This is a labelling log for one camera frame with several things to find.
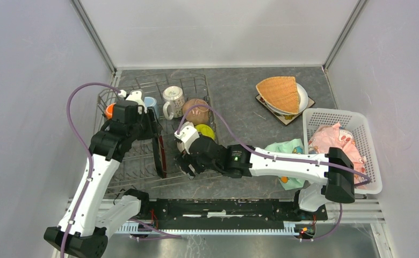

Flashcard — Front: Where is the lime green bowl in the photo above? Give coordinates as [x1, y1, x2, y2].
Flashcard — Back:
[194, 124, 216, 140]

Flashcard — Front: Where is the light blue mug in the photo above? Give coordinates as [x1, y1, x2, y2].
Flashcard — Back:
[144, 96, 159, 118]

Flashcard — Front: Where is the white floral mug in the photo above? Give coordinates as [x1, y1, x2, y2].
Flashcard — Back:
[162, 86, 185, 120]

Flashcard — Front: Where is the red-rimmed beige plate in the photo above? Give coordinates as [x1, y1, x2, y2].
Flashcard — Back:
[151, 134, 167, 179]

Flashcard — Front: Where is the beige brown-rimmed bowl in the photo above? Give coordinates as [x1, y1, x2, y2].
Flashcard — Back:
[182, 98, 209, 125]

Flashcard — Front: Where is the orange mug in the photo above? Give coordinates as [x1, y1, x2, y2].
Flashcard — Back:
[104, 103, 115, 120]

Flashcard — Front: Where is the cream divided plate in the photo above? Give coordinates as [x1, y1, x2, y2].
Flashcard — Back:
[174, 155, 195, 180]

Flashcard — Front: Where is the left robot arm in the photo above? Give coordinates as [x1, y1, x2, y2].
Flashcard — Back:
[44, 100, 160, 257]

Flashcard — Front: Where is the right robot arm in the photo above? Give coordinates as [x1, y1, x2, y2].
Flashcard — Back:
[175, 134, 355, 219]

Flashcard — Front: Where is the square floral plate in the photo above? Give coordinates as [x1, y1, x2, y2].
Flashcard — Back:
[255, 95, 315, 126]

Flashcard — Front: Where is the green cartoon cloth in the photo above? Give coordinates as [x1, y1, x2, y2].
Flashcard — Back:
[264, 139, 305, 190]

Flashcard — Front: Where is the plain white plate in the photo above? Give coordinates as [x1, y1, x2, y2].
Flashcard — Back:
[265, 83, 309, 115]

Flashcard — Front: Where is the pink patterned cloth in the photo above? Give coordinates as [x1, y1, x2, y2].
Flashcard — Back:
[308, 123, 366, 174]

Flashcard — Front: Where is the white plastic basket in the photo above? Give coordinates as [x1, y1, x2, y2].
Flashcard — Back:
[302, 108, 382, 195]

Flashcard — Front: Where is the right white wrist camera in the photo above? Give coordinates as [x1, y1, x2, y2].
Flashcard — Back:
[174, 121, 200, 153]

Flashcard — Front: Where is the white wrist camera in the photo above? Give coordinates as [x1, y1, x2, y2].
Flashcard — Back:
[174, 121, 200, 153]
[117, 89, 147, 113]

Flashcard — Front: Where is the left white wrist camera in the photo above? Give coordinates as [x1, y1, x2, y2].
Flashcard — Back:
[117, 89, 147, 113]

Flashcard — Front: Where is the grey wire dish rack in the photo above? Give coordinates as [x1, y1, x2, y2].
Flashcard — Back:
[106, 70, 219, 198]

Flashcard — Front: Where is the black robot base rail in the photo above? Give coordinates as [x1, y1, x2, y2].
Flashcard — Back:
[115, 189, 329, 239]

